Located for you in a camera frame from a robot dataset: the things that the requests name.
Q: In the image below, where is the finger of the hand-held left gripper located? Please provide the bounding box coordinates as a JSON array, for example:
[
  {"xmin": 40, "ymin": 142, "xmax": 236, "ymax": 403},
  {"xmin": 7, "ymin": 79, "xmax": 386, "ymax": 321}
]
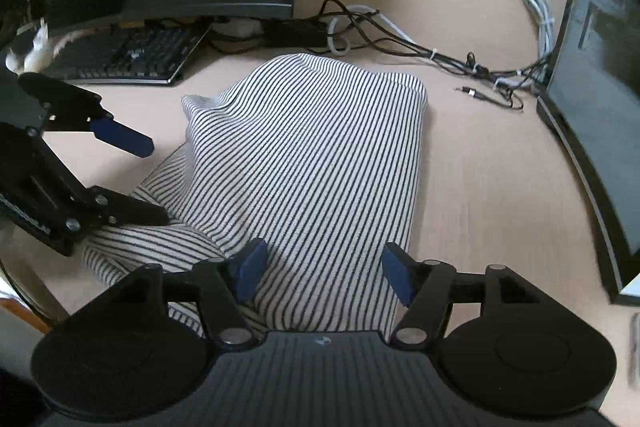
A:
[
  {"xmin": 18, "ymin": 72, "xmax": 154, "ymax": 158},
  {"xmin": 64, "ymin": 186, "xmax": 171, "ymax": 236}
]

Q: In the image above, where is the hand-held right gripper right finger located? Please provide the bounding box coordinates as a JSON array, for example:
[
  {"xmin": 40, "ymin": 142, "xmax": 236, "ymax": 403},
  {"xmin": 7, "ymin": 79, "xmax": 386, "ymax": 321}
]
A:
[{"xmin": 381, "ymin": 242, "xmax": 534, "ymax": 348}]

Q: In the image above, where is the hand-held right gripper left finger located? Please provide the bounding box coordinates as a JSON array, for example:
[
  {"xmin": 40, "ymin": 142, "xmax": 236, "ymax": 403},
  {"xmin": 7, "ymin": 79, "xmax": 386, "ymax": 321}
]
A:
[{"xmin": 116, "ymin": 238, "xmax": 270, "ymax": 347}]

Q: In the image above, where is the black white striped garment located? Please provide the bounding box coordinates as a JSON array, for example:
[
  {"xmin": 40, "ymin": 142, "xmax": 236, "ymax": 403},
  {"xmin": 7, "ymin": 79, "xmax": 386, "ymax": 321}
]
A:
[{"xmin": 81, "ymin": 53, "xmax": 430, "ymax": 342}]

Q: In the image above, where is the black keyboard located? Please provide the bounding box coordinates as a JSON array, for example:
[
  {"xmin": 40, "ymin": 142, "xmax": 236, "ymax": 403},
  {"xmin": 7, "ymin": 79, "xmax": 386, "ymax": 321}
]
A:
[{"xmin": 42, "ymin": 23, "xmax": 214, "ymax": 86}]

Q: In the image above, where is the black power adapter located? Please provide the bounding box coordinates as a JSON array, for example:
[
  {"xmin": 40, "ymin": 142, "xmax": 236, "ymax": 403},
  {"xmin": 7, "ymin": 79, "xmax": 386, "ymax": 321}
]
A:
[{"xmin": 263, "ymin": 18, "xmax": 330, "ymax": 48}]

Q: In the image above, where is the black curved monitor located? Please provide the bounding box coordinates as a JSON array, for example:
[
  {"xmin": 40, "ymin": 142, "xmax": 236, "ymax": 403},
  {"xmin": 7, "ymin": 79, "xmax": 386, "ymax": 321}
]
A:
[{"xmin": 535, "ymin": 0, "xmax": 640, "ymax": 306}]

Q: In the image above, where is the black audio jack cable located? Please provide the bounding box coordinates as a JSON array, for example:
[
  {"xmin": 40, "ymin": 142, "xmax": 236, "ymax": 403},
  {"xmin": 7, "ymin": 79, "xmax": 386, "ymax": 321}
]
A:
[{"xmin": 454, "ymin": 86, "xmax": 525, "ymax": 112}]

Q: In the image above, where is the black cable bundle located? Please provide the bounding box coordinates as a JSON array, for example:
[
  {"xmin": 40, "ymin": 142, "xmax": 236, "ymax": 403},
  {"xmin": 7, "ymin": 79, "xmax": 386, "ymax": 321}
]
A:
[{"xmin": 207, "ymin": 0, "xmax": 553, "ymax": 95}]

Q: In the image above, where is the white coiled cable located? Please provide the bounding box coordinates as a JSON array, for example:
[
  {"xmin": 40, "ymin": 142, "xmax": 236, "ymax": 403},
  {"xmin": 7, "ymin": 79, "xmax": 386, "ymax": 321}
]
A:
[{"xmin": 326, "ymin": 4, "xmax": 418, "ymax": 56}]

